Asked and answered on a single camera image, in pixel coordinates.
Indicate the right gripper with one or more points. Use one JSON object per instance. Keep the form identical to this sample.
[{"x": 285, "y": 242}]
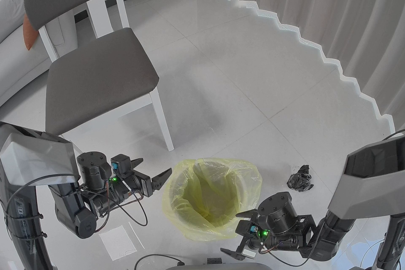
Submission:
[{"x": 250, "y": 246}]

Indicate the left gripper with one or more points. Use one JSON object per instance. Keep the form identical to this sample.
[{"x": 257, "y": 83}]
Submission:
[{"x": 126, "y": 189}]

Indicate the yellow plastic bag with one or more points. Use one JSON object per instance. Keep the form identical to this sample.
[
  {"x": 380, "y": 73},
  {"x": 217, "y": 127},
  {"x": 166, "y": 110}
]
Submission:
[{"x": 205, "y": 199}]

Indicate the black plastic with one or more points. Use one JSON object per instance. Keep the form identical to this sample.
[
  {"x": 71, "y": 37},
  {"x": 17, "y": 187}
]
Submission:
[{"x": 300, "y": 180}]

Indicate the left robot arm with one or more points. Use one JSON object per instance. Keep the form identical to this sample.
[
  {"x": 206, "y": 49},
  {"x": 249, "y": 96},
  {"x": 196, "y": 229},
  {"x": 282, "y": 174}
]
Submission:
[{"x": 31, "y": 154}]

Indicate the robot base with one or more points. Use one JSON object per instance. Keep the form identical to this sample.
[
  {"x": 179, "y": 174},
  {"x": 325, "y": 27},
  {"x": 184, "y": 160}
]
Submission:
[{"x": 215, "y": 267}]

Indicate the grey and white chair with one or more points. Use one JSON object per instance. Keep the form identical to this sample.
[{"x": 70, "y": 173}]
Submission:
[{"x": 101, "y": 79}]

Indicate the pale grey sofa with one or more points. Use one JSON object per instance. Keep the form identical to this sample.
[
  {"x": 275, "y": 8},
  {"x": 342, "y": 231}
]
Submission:
[{"x": 15, "y": 66}]

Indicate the orange cushion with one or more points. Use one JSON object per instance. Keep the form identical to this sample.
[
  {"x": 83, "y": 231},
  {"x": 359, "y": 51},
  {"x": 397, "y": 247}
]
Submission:
[{"x": 30, "y": 31}]

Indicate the pale grey cushion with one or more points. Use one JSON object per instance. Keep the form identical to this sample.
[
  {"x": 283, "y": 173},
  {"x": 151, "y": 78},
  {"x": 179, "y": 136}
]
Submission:
[{"x": 15, "y": 6}]

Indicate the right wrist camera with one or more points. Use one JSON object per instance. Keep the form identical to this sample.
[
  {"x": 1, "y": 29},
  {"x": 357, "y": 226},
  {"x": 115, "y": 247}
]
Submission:
[{"x": 245, "y": 227}]

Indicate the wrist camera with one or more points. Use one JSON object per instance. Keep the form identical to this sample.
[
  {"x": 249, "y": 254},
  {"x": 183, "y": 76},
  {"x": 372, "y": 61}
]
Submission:
[
  {"x": 121, "y": 164},
  {"x": 245, "y": 227}
]

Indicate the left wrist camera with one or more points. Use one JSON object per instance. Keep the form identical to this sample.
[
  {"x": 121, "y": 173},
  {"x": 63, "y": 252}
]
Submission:
[{"x": 121, "y": 164}]

